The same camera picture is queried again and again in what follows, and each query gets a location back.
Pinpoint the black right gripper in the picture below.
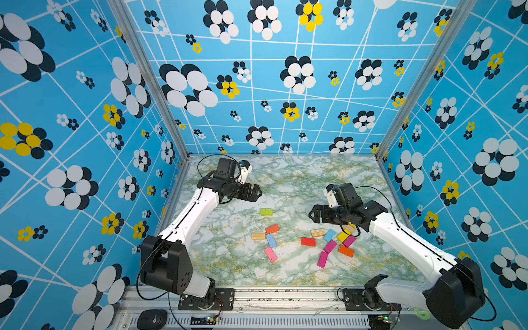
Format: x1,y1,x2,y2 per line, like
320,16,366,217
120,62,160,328
307,204,349,224

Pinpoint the green block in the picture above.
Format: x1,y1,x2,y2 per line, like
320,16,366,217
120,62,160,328
259,208,274,217

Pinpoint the orange-red block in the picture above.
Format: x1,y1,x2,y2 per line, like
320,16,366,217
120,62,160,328
265,224,280,234

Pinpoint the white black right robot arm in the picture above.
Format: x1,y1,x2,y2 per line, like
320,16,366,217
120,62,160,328
308,183,487,329

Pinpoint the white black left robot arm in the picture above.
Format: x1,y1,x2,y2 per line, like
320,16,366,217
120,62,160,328
137,158,262,309

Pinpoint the natural wood block centre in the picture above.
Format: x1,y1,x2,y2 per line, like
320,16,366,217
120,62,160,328
310,228,326,238

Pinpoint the natural wood block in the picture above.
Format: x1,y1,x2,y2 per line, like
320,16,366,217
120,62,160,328
251,232,267,241
310,228,326,238
343,225,356,235

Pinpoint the small light blue block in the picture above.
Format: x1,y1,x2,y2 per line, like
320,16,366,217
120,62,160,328
324,229,336,242

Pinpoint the red block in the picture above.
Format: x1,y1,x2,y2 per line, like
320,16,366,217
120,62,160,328
301,237,316,247

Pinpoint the natural wood block right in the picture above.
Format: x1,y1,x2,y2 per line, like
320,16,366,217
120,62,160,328
343,225,356,235

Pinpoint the yellow block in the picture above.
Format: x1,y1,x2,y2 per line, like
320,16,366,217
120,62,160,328
337,232,350,243

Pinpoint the magenta block middle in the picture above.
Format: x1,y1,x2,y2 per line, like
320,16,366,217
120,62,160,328
323,240,337,254

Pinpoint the magenta block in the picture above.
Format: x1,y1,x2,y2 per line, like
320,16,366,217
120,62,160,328
342,235,356,248
317,251,329,269
323,240,337,254

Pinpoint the magenta block upper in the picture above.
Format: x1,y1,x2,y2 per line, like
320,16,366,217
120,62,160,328
342,235,356,248

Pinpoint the natural wood block left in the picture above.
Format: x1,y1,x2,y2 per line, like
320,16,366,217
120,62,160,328
251,232,267,241

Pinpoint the orange block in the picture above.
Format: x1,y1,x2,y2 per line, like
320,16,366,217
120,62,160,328
338,245,355,258

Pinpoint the magenta block lower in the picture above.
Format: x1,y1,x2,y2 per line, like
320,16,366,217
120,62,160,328
317,251,329,269

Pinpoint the pink block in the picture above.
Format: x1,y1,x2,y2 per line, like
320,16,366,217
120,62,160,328
264,247,278,263

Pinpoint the green tape roll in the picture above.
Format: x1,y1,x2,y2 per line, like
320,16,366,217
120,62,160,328
413,307,430,320

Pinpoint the black computer mouse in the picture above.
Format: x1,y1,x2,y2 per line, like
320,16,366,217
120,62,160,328
137,309,168,330

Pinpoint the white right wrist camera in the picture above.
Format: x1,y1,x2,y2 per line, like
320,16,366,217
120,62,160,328
324,184,338,208

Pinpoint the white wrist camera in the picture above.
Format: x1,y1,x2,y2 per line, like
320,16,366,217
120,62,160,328
324,184,338,208
239,160,252,185

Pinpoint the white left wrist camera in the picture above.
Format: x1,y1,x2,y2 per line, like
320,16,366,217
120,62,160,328
239,160,252,185

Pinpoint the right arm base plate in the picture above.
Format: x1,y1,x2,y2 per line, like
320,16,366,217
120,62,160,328
338,288,402,313

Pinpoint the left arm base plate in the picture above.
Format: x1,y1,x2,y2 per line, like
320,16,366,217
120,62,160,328
177,288,235,312

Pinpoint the aluminium frame post left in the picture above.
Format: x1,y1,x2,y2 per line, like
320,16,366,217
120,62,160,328
108,0,189,164

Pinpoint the aluminium frame post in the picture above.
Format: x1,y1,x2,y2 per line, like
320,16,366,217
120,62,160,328
375,0,477,163
108,0,189,164

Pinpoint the aluminium frame post right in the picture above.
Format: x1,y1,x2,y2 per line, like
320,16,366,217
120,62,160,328
375,0,477,163

